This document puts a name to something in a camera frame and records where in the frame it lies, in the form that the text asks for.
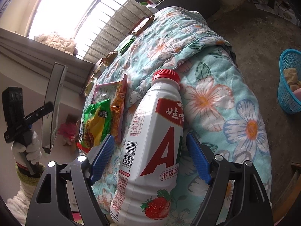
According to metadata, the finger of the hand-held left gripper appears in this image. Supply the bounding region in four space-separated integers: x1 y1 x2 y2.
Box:
24 102 54 129

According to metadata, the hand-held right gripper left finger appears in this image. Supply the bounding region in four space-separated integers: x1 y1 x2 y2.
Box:
25 134 115 226

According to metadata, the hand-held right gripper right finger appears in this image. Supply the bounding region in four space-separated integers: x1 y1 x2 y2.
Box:
186 132 274 226

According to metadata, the white bottle red cap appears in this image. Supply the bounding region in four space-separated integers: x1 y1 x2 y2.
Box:
110 69 185 226

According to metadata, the blue plastic wastebasket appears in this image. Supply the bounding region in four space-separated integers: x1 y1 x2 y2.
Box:
277 49 301 115

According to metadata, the beige paper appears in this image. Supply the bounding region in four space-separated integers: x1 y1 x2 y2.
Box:
283 68 299 85

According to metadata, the person's left forearm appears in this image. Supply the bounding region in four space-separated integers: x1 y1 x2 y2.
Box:
7 162 46 217

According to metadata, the person's left hand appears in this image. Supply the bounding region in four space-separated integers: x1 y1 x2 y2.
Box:
11 131 42 166

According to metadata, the pink plastic bag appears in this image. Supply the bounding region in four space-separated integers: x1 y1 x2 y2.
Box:
58 122 78 144

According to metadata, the green snack packet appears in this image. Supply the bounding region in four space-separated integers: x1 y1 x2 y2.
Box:
78 99 111 153

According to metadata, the orange snack packet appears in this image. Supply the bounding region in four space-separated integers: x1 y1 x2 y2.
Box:
92 74 128 143

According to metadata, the grey pleated curtain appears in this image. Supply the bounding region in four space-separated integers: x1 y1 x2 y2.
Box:
0 27 94 95

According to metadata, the beige padded jacket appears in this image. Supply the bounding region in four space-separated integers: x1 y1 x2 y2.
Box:
34 31 78 56

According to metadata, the brown snack packet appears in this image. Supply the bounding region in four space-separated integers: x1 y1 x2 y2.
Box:
103 51 118 66

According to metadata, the wooden stool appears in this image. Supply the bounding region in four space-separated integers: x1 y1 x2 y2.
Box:
273 162 301 217

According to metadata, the barred window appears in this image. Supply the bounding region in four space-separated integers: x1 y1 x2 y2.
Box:
26 0 153 63

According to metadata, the floral quilted blanket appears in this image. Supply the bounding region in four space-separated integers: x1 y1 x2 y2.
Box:
81 6 273 226

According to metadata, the grey cabinet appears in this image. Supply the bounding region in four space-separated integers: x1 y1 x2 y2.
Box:
146 0 220 20

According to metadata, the white floor mat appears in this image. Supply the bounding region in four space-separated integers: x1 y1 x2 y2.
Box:
259 0 297 24

